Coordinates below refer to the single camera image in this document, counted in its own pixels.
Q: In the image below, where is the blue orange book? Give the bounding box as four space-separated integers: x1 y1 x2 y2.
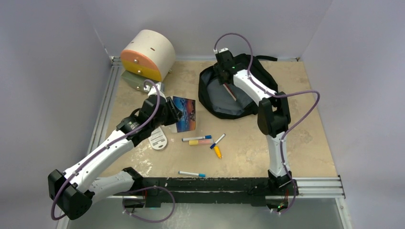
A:
170 96 196 133

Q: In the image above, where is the black student backpack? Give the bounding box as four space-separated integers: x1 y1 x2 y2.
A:
198 55 278 120

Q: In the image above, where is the red colourful booklet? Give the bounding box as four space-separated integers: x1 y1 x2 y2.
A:
223 83 237 101

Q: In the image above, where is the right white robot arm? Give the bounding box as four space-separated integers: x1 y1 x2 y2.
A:
213 48 291 194

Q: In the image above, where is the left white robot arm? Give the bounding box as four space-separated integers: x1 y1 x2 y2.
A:
48 94 182 220

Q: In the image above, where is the white oval label card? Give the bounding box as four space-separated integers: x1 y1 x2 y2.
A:
148 127 168 151

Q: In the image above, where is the yellow pink highlighter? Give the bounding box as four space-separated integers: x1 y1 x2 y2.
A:
188 139 213 146

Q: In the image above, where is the white marker blue cap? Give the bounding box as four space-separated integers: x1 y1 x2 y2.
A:
181 135 212 142

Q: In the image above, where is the upright white marker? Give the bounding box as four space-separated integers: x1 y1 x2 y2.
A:
210 134 226 149

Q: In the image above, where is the cream round drawer cabinet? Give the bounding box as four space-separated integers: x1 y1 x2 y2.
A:
120 30 176 92

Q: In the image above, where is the white marker lying lower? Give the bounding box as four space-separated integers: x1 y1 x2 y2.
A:
178 171 206 177

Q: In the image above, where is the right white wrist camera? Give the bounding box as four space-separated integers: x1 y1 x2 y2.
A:
216 48 229 54

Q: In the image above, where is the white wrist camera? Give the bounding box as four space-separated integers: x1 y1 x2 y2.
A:
148 82 166 100
216 48 229 54

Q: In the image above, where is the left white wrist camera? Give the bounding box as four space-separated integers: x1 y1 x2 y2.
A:
148 82 166 100

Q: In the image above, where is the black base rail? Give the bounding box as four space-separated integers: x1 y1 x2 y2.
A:
110 176 301 209

